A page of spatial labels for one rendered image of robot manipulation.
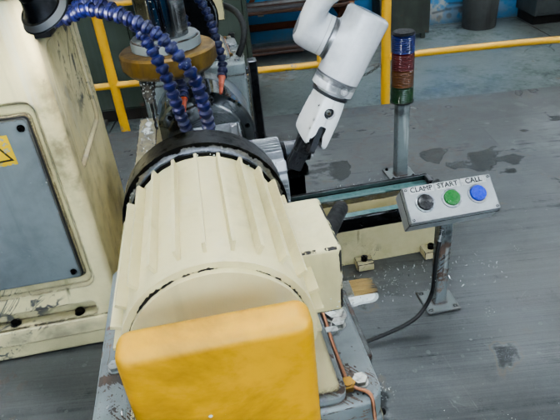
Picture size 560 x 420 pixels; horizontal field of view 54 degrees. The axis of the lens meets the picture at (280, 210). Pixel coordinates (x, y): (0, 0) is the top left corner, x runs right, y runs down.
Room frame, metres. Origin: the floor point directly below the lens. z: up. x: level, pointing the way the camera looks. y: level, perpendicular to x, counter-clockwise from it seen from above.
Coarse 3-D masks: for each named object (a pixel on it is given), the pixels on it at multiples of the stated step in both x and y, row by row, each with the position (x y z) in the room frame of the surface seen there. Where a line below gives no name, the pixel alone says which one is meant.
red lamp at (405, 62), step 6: (396, 54) 1.39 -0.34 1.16; (408, 54) 1.38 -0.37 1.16; (414, 54) 1.39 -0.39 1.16; (396, 60) 1.39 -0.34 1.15; (402, 60) 1.38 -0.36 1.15; (408, 60) 1.38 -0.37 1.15; (414, 60) 1.39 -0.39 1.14; (396, 66) 1.39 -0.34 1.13; (402, 66) 1.38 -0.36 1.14; (408, 66) 1.38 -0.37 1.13
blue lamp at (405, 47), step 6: (414, 36) 1.39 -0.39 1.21; (396, 42) 1.39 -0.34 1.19; (402, 42) 1.38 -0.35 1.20; (408, 42) 1.38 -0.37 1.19; (414, 42) 1.39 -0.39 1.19; (396, 48) 1.39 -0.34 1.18; (402, 48) 1.38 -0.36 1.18; (408, 48) 1.38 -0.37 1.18; (414, 48) 1.39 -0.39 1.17; (402, 54) 1.38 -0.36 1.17
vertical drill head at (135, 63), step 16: (144, 0) 1.00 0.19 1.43; (160, 0) 1.00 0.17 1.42; (176, 0) 1.01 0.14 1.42; (144, 16) 1.00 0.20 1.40; (160, 16) 1.00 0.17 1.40; (176, 16) 1.01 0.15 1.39; (176, 32) 1.01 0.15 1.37; (192, 32) 1.03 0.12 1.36; (128, 48) 1.06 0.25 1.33; (144, 48) 0.98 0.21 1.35; (160, 48) 0.98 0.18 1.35; (192, 48) 1.01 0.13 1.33; (208, 48) 1.00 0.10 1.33; (128, 64) 0.98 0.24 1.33; (144, 64) 0.96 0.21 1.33; (176, 64) 0.95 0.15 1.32; (192, 64) 0.97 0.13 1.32; (208, 64) 0.99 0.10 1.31; (144, 80) 0.97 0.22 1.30; (144, 96) 0.99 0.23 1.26
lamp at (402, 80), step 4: (392, 72) 1.40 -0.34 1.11; (396, 72) 1.39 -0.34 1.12; (400, 72) 1.38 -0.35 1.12; (404, 72) 1.38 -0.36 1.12; (408, 72) 1.38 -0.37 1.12; (412, 72) 1.39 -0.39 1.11; (392, 76) 1.40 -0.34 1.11; (396, 76) 1.39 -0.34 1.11; (400, 76) 1.38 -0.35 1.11; (404, 76) 1.38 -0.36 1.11; (408, 76) 1.38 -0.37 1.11; (412, 76) 1.39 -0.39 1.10; (392, 80) 1.40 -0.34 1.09; (396, 80) 1.39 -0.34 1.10; (400, 80) 1.38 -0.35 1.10; (404, 80) 1.38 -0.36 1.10; (408, 80) 1.38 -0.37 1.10; (412, 80) 1.39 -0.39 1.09; (392, 84) 1.40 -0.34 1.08; (396, 84) 1.39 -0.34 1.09; (400, 84) 1.38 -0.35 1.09; (404, 84) 1.38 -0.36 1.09; (408, 84) 1.38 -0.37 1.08; (412, 84) 1.39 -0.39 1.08
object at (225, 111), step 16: (208, 80) 1.36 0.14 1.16; (192, 96) 1.25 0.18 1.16; (224, 96) 1.27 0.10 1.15; (240, 96) 1.36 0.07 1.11; (160, 112) 1.29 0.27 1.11; (192, 112) 1.25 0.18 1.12; (224, 112) 1.26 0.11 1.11; (240, 112) 1.27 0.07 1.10; (160, 128) 1.24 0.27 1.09; (176, 128) 1.24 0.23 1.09; (240, 128) 1.26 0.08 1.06
